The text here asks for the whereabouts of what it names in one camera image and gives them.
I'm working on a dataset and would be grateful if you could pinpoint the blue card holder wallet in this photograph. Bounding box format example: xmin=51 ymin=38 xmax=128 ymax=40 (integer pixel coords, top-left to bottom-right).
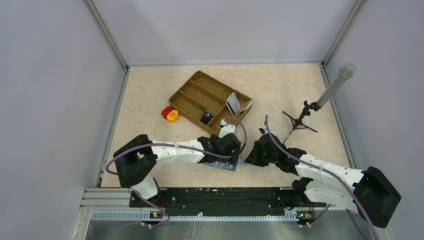
xmin=205 ymin=158 xmax=246 ymax=172

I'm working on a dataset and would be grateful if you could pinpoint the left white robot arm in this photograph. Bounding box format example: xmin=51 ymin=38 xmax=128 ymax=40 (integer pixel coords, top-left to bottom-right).
xmin=105 ymin=133 xmax=243 ymax=207

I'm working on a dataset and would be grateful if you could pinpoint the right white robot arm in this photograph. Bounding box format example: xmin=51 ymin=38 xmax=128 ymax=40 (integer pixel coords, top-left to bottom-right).
xmin=245 ymin=133 xmax=402 ymax=228

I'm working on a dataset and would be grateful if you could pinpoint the black card in tray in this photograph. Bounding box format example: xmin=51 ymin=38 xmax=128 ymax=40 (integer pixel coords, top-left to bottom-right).
xmin=200 ymin=108 xmax=216 ymax=125

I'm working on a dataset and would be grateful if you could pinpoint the grey white card stand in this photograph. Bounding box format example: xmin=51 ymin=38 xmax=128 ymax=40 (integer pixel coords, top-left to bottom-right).
xmin=225 ymin=91 xmax=253 ymax=116

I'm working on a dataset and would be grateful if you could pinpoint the woven brown divided tray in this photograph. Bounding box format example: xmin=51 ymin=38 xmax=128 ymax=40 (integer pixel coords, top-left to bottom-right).
xmin=168 ymin=70 xmax=252 ymax=135

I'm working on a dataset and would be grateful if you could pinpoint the orange cylinder block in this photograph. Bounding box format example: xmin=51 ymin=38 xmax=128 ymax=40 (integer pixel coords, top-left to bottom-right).
xmin=166 ymin=109 xmax=180 ymax=123

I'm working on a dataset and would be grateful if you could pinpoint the red cylinder block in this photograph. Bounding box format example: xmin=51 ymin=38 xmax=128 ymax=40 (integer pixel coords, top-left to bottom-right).
xmin=161 ymin=106 xmax=173 ymax=119

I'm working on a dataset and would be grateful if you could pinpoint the grey microphone on tripod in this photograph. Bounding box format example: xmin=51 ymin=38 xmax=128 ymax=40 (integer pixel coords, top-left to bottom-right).
xmin=282 ymin=62 xmax=357 ymax=141

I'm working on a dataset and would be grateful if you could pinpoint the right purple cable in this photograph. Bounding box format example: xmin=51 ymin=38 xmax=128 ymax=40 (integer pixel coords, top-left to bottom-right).
xmin=264 ymin=114 xmax=381 ymax=240

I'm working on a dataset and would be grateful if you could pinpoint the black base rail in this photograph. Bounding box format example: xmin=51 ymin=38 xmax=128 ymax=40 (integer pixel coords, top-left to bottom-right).
xmin=129 ymin=187 xmax=326 ymax=219

